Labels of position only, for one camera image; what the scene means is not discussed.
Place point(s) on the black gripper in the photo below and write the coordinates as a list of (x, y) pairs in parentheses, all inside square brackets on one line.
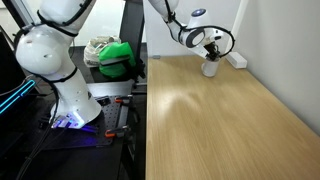
[(212, 47)]

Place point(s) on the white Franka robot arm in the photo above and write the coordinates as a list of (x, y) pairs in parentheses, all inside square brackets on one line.
[(43, 50)]

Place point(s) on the white mug cup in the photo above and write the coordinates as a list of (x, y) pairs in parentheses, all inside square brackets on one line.
[(209, 70)]

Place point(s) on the white power strip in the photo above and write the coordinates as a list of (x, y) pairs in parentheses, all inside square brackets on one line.
[(236, 60)]

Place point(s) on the grey table edge clip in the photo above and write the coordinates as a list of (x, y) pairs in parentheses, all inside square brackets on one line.
[(156, 57)]

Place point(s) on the black upright panel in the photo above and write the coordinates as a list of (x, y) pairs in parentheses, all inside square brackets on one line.
[(133, 30)]

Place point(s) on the green bag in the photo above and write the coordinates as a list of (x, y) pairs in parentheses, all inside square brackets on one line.
[(115, 53)]

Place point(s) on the orange black clamp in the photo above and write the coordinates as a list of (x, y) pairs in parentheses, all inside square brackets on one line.
[(122, 99), (115, 133)]

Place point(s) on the small black block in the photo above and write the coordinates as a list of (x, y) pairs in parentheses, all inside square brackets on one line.
[(102, 100)]

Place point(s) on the white plastic bag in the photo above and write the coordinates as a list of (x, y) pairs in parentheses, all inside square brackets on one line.
[(91, 51)]

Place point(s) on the blue light strip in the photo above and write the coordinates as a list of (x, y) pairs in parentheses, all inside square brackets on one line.
[(15, 95)]

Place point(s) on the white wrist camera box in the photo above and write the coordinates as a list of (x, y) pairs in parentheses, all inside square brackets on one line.
[(217, 34)]

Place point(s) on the white vertical post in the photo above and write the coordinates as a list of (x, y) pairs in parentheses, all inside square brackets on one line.
[(239, 20)]

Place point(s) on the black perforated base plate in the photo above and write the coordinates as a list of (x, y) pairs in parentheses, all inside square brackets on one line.
[(106, 120)]

